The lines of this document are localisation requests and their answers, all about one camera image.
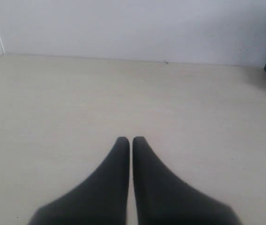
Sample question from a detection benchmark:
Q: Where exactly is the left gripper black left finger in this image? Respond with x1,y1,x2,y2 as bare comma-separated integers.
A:
29,137,130,225

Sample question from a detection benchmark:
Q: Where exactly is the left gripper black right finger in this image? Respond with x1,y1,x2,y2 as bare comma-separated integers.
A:
132,136,238,225

